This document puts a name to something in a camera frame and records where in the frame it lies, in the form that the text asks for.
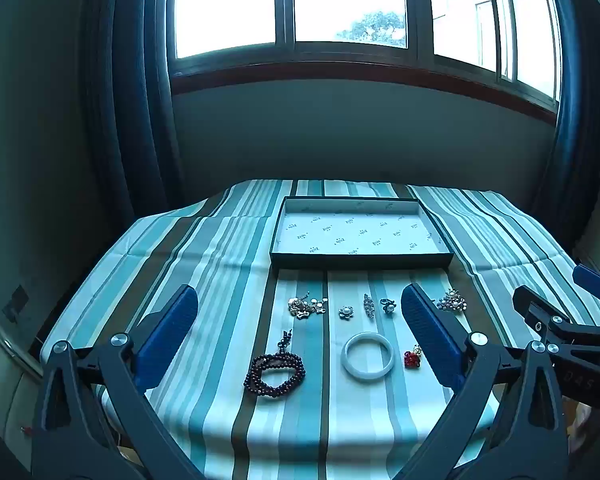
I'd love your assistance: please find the dark red bead bracelet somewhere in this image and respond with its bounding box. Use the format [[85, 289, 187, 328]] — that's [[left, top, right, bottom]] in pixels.
[[243, 329, 306, 398]]

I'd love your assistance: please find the silver charm cluster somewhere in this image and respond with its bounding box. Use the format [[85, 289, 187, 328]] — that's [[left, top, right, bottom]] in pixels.
[[286, 292, 329, 318]]

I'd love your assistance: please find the dark green shallow tray box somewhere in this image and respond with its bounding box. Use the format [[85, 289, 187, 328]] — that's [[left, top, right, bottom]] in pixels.
[[269, 196, 455, 271]]

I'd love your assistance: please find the wooden window sill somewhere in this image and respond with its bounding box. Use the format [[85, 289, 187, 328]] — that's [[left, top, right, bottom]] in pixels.
[[170, 60, 561, 123]]

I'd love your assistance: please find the dark blue curtain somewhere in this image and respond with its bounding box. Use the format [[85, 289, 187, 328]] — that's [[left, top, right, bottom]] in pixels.
[[80, 0, 186, 221], [530, 0, 600, 256]]

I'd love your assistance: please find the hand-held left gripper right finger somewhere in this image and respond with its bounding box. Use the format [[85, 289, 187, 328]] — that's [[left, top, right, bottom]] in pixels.
[[395, 282, 583, 480]]

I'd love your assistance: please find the window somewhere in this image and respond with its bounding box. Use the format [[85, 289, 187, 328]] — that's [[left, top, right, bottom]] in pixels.
[[167, 0, 563, 106]]

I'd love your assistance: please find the rose gold pearl brooch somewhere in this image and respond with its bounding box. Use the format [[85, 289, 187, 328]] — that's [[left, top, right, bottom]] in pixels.
[[436, 287, 468, 312]]

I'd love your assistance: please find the striped teal tablecloth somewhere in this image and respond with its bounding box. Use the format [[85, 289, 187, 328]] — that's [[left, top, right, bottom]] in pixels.
[[40, 178, 600, 480]]

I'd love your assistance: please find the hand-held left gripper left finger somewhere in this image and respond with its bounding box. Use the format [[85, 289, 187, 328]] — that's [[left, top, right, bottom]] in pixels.
[[30, 284, 206, 480]]

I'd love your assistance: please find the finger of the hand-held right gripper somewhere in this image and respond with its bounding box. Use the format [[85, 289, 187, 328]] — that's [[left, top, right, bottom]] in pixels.
[[512, 285, 600, 356], [572, 262, 600, 306]]

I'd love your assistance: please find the white jade bangle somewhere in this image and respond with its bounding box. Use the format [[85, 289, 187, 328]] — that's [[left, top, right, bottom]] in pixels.
[[341, 331, 396, 380]]

